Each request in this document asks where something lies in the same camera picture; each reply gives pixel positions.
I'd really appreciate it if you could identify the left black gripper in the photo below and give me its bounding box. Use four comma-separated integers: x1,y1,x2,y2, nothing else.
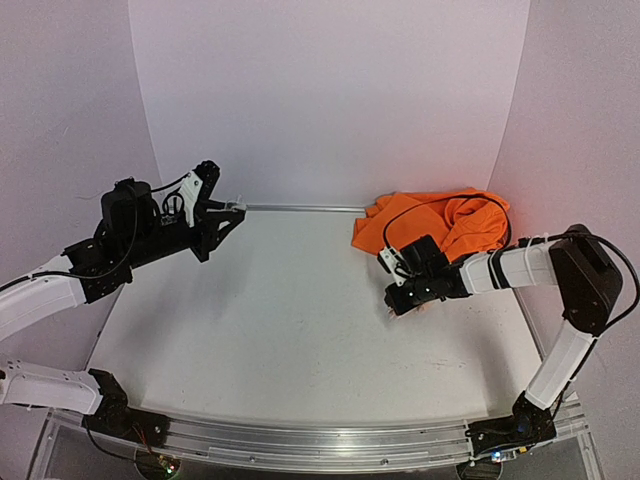
125,200,246,270

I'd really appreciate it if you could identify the clear nail polish bottle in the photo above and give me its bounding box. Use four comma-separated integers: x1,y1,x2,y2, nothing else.
225,195,247,211

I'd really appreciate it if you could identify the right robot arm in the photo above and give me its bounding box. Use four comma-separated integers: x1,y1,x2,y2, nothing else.
378,224,623,411

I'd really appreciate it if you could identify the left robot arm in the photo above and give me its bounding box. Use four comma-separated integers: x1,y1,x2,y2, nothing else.
1,172,247,437

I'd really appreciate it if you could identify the mannequin hand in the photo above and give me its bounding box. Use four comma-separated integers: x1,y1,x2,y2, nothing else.
389,302,435,321

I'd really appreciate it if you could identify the orange hoodie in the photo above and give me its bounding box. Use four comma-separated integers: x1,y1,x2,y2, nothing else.
351,188,510,262

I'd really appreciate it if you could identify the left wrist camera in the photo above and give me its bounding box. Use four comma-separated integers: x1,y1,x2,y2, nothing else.
178,159,220,228

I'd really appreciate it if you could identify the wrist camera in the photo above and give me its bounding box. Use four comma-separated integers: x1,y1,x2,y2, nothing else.
178,159,220,228
378,247,410,287

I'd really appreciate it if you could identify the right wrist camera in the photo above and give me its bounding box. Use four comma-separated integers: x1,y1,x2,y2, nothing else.
378,247,410,287

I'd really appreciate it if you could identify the black left camera cable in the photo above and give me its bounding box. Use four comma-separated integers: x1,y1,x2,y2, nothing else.
64,174,191,281

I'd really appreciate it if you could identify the black camera cable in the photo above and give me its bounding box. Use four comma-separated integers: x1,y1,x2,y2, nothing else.
64,174,191,281
382,194,640,332

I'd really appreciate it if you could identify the black right camera cable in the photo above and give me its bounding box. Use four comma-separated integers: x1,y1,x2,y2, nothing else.
382,194,640,332

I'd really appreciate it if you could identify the aluminium back rail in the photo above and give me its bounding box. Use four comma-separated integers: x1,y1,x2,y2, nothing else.
247,204,365,213

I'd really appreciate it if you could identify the aluminium rail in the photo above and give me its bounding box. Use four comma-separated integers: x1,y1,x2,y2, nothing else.
247,204,365,213
49,398,603,479

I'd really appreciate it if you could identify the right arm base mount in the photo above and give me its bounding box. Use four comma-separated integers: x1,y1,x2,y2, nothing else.
465,394,556,458

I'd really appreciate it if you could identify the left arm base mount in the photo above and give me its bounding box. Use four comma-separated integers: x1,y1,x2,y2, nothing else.
82,369,170,449

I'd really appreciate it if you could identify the aluminium front rail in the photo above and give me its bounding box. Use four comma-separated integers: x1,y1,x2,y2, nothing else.
49,398,603,479

